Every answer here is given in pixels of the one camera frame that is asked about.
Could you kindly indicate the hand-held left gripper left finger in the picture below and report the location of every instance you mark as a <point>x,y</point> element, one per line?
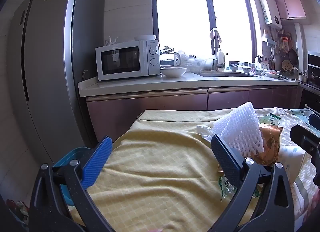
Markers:
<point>97,162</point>

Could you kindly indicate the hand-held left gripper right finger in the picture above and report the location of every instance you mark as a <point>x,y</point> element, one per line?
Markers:
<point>225,157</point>

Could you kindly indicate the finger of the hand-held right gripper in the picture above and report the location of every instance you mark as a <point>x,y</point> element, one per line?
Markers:
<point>315,120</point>
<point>306,139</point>

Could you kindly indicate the blue plastic bin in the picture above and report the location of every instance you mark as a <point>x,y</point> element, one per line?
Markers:
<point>66,155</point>

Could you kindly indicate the white tissue paper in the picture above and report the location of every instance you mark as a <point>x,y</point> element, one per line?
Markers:
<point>205,130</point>

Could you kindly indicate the white foam fruit net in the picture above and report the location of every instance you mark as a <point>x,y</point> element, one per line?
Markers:
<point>240,127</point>

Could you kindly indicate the gold snack wrapper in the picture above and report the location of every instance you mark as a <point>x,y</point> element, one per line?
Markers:
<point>271,147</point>

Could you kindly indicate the pale patterned cloth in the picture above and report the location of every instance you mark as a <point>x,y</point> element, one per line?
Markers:
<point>292,154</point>

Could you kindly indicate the green snack wrapper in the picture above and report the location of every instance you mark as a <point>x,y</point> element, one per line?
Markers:
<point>226,189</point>
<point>271,119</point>

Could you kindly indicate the black built-in oven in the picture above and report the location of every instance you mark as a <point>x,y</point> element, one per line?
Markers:
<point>313,74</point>

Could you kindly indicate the yellow tablecloth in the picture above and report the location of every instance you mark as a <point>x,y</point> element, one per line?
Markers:
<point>155,162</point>

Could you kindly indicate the black frying pan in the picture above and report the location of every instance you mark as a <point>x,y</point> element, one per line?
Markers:
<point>293,58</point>

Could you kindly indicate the brown kitchen base cabinet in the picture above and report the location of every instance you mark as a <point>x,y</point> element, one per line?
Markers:
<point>150,107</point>

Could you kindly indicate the colourful bag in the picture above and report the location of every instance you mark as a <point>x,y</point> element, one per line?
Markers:
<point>17,209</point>

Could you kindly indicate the white soap bottle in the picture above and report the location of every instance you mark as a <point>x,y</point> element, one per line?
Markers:
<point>220,58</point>

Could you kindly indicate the wide white bowl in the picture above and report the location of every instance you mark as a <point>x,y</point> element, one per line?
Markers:
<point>173,72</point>

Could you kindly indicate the metal kitchen faucet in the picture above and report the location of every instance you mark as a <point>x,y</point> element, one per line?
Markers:
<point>216,54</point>

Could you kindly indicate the white microwave oven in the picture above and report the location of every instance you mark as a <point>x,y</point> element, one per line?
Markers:
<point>120,59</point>

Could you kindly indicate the grey refrigerator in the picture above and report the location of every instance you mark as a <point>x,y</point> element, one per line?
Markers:
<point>50,59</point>

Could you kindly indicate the white water heater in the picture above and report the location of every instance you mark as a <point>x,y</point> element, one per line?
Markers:
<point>270,9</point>

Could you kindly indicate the kitchen window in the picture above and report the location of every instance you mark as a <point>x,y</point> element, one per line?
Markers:
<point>200,9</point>

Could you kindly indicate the pink wall cabinet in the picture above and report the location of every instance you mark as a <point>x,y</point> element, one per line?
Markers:
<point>291,2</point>

